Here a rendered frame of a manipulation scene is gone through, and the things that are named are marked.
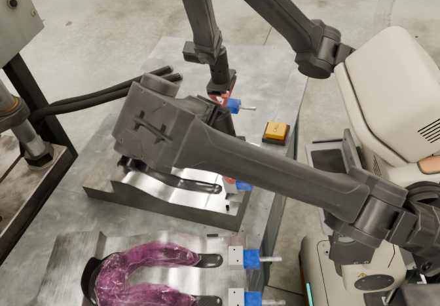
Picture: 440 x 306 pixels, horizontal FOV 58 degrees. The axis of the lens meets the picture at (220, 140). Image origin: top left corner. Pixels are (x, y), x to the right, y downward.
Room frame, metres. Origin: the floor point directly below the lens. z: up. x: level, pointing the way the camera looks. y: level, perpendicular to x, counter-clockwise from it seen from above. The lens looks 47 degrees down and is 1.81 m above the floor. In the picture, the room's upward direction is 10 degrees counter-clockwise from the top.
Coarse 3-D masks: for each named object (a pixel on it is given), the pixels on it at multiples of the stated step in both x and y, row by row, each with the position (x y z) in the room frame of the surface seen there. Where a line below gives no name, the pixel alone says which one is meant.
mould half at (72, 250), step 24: (72, 240) 0.57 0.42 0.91; (96, 240) 0.55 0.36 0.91; (120, 240) 0.57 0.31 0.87; (144, 240) 0.54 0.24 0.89; (168, 240) 0.53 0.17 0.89; (192, 240) 0.53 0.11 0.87; (216, 240) 0.53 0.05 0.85; (240, 240) 0.52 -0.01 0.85; (48, 264) 0.51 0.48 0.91; (72, 264) 0.50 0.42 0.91; (48, 288) 0.45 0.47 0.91; (72, 288) 0.44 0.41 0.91; (192, 288) 0.41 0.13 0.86; (216, 288) 0.40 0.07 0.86
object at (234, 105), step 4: (220, 100) 0.95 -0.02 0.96; (228, 100) 0.96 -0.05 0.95; (232, 100) 0.96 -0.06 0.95; (236, 100) 0.95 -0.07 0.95; (240, 100) 0.95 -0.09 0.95; (228, 104) 0.94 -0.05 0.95; (232, 104) 0.94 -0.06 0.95; (236, 104) 0.94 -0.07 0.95; (240, 104) 0.95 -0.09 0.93; (232, 108) 0.92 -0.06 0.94; (236, 108) 0.92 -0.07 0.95; (240, 108) 0.93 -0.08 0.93; (244, 108) 0.92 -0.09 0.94; (248, 108) 0.92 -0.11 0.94; (252, 108) 0.91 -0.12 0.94; (232, 112) 0.93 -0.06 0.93; (236, 112) 0.92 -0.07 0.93
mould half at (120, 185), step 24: (96, 168) 0.85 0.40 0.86; (120, 168) 0.77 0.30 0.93; (96, 192) 0.77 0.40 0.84; (120, 192) 0.72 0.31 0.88; (144, 192) 0.69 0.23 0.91; (168, 192) 0.69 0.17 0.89; (192, 192) 0.67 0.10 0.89; (192, 216) 0.63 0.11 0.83; (216, 216) 0.60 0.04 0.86; (240, 216) 0.60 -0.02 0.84
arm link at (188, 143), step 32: (128, 96) 0.40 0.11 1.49; (160, 96) 0.37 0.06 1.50; (128, 128) 0.36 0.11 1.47; (160, 128) 0.33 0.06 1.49; (192, 128) 0.32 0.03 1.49; (160, 160) 0.30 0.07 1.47; (192, 160) 0.30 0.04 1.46; (224, 160) 0.31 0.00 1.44; (256, 160) 0.32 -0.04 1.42; (288, 160) 0.34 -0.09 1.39; (288, 192) 0.30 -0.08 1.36; (320, 192) 0.31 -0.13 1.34; (352, 192) 0.31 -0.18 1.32; (384, 192) 0.32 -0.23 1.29
